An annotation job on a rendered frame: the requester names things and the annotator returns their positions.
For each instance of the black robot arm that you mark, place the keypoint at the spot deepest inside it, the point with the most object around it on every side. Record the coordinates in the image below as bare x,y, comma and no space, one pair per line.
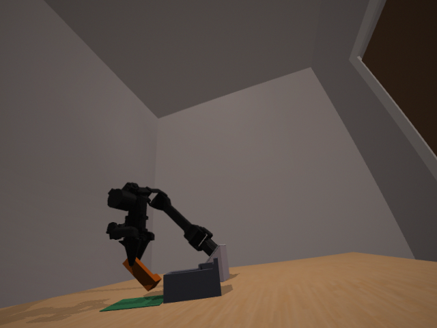
132,198

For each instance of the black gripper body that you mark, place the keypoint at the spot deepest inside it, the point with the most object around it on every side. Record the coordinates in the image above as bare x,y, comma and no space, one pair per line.
136,228

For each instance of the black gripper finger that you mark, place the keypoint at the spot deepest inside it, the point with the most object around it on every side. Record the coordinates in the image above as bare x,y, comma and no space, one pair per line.
143,245
132,249

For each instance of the orange l-shaped part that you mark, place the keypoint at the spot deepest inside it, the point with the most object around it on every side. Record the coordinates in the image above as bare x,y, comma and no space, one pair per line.
143,274

